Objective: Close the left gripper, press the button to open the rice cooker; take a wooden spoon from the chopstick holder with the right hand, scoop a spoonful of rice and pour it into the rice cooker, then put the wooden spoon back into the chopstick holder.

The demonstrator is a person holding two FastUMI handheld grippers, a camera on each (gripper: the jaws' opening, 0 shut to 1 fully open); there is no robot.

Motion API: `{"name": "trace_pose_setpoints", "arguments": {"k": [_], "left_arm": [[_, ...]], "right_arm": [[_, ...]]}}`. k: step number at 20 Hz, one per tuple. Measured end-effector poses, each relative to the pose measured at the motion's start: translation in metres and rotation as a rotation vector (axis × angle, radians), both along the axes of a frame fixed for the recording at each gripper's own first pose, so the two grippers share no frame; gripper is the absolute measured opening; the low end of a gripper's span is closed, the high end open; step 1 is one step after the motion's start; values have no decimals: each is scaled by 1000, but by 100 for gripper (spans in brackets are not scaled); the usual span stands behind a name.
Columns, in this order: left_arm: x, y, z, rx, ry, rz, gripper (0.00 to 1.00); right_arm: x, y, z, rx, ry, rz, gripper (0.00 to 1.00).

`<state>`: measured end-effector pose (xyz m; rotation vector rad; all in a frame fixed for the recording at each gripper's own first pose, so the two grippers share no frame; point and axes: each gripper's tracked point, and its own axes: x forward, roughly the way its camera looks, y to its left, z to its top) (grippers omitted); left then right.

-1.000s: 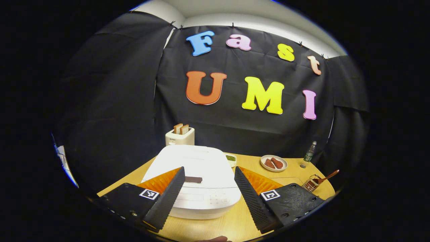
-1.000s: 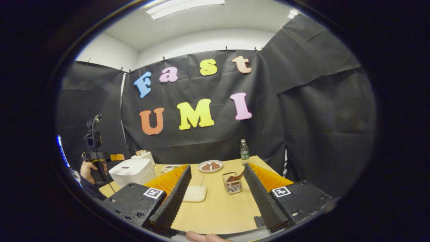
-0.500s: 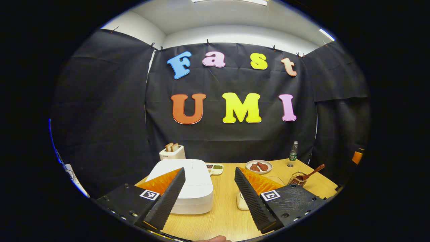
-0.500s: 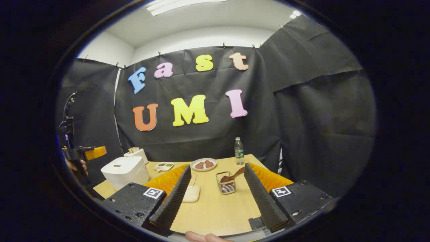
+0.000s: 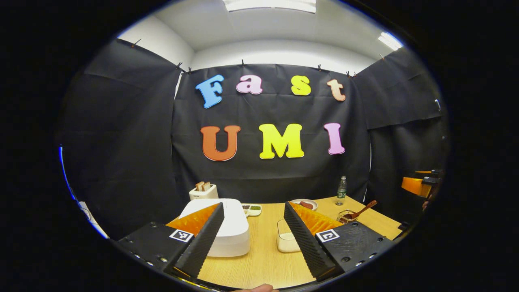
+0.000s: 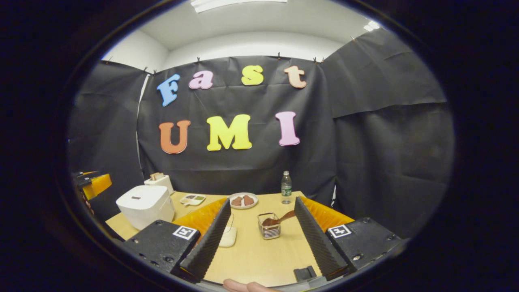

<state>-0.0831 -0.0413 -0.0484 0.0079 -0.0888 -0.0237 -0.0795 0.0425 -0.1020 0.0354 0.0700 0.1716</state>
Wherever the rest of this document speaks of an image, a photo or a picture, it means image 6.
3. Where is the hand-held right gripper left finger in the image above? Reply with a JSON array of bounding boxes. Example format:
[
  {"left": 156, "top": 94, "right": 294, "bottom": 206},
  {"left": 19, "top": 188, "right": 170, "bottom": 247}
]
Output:
[{"left": 122, "top": 198, "right": 232, "bottom": 283}]

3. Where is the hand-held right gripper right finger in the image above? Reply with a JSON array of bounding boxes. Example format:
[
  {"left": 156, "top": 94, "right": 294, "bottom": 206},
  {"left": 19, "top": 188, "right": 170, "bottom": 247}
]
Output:
[{"left": 294, "top": 197, "right": 402, "bottom": 280}]

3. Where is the wooden spoon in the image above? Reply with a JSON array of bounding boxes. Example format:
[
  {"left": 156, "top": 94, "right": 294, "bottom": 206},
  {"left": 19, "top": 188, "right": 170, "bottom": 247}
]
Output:
[{"left": 262, "top": 210, "right": 296, "bottom": 227}]

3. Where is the metal wire chopstick holder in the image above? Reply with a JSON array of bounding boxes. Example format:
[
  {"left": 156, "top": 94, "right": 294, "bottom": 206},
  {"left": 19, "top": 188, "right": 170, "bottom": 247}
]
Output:
[{"left": 257, "top": 213, "right": 281, "bottom": 240}]

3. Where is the white rice cooker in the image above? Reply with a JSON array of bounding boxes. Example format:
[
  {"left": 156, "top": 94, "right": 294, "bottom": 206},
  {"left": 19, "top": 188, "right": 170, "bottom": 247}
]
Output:
[{"left": 116, "top": 185, "right": 176, "bottom": 231}]

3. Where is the white divided grain dish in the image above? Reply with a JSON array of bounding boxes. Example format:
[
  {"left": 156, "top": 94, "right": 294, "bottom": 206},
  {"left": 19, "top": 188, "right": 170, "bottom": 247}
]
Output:
[{"left": 180, "top": 194, "right": 206, "bottom": 206}]

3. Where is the white round plate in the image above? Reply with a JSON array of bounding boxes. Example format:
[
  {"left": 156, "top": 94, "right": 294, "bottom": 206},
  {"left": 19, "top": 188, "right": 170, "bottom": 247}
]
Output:
[{"left": 228, "top": 192, "right": 259, "bottom": 209}]

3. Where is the clear plastic water bottle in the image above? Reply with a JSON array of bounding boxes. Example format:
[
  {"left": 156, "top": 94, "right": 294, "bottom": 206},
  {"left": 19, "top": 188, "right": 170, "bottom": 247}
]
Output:
[{"left": 281, "top": 170, "right": 292, "bottom": 204}]

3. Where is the white toaster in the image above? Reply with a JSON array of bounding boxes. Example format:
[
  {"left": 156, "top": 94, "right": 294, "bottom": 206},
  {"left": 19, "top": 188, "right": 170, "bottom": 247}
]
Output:
[{"left": 144, "top": 174, "right": 175, "bottom": 195}]

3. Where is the black backdrop cloth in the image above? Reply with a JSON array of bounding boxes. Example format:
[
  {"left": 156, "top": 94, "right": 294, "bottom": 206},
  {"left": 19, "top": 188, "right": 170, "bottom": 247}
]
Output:
[{"left": 67, "top": 28, "right": 455, "bottom": 240}]

